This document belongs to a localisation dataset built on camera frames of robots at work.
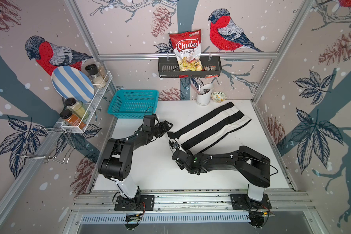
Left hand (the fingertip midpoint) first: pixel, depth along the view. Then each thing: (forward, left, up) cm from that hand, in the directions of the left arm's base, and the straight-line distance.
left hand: (172, 123), depth 93 cm
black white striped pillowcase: (-4, -16, -10) cm, 19 cm away
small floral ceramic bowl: (+35, -38, -9) cm, 52 cm away
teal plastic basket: (+19, +30, -2) cm, 36 cm away
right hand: (-18, -5, -9) cm, 21 cm away
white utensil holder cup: (+28, -24, -5) cm, 37 cm away
